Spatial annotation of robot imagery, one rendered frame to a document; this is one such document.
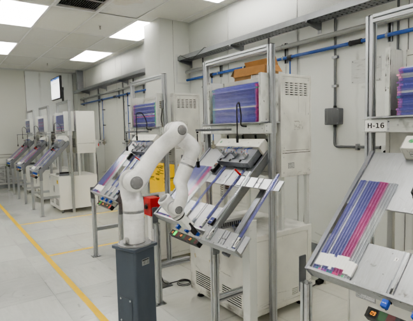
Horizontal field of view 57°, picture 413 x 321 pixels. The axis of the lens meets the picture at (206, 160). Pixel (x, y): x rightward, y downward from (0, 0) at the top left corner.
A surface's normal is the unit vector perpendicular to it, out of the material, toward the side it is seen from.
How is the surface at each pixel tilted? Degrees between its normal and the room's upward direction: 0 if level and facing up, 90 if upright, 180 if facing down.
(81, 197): 90
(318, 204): 90
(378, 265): 44
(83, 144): 90
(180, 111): 90
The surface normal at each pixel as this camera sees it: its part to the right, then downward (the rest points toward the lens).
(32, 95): 0.58, 0.05
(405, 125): -0.81, 0.07
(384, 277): -0.58, -0.67
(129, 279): -0.58, 0.07
